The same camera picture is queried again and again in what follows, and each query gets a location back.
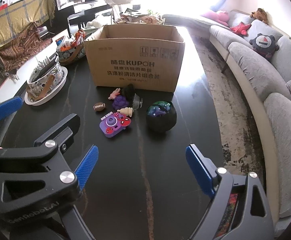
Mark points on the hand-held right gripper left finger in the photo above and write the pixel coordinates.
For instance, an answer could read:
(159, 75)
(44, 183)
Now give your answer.
(88, 166)

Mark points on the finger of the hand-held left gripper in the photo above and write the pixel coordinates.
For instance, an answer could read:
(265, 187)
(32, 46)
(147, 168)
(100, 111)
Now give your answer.
(5, 108)
(35, 172)

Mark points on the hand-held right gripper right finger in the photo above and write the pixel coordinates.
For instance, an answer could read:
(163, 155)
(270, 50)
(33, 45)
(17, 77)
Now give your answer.
(199, 172)

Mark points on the brown toy football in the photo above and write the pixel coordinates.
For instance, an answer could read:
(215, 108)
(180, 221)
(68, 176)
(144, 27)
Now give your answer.
(99, 106)

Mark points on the black green round toy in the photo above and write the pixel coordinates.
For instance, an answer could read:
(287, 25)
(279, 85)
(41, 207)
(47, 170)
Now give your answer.
(161, 120)

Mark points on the cream cone toy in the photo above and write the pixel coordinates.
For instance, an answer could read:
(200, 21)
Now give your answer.
(125, 111)

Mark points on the purple grape toy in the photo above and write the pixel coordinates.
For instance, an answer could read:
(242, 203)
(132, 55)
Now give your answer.
(120, 102)

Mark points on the pink rabbit toy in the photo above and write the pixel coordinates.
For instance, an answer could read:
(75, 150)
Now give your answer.
(114, 94)

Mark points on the clear plastic goblet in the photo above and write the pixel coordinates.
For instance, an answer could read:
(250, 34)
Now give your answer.
(137, 102)

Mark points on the black fuzzy toy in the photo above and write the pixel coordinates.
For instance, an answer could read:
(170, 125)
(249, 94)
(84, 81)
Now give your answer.
(129, 91)

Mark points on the brown cardboard box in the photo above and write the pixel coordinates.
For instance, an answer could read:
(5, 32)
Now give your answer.
(135, 62)

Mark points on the black marble desktop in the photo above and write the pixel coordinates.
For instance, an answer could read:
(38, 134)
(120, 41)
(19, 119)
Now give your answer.
(160, 167)

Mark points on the white low cabinet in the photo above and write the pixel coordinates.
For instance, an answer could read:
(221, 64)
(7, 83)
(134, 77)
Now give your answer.
(13, 87)

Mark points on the white round tray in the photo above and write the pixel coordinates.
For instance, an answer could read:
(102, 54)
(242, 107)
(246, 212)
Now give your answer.
(45, 100)

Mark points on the white floral basket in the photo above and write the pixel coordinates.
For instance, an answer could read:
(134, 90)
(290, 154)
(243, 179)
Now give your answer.
(39, 85)

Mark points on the black remote control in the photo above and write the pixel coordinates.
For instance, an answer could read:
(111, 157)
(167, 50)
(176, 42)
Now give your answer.
(49, 66)

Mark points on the brown patterned blanket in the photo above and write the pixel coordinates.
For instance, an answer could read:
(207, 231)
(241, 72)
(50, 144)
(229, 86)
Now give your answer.
(18, 47)

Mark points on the dark floral basket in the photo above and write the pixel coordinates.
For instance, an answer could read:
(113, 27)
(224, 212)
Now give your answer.
(70, 55)

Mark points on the blue packet box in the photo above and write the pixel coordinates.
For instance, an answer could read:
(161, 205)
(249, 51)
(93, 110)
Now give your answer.
(60, 42)

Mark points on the yellow plaid blanket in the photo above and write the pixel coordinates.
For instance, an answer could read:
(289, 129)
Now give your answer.
(15, 17)

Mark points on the red snack packets bundle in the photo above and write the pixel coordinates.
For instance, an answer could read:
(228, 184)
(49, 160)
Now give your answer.
(79, 37)

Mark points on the grey sofa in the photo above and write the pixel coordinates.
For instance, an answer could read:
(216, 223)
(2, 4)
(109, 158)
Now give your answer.
(255, 80)

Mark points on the black piano bench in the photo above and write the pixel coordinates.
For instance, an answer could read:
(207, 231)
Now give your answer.
(74, 20)

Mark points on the white plush toy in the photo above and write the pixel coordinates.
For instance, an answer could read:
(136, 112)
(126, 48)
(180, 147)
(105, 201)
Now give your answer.
(94, 23)

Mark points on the dark round ship cushion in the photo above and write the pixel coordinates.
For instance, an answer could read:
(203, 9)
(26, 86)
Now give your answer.
(263, 43)

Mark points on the red star plush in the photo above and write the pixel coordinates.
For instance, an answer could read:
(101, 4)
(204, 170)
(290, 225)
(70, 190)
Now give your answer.
(240, 28)

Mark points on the pink plush toy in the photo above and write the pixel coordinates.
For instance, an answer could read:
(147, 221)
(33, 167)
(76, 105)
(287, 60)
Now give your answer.
(219, 16)

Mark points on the brown plush animal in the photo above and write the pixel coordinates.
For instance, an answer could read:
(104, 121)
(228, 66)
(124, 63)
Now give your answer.
(260, 15)

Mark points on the white camera red base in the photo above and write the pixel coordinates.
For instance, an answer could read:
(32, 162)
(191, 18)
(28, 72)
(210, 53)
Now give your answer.
(3, 3)

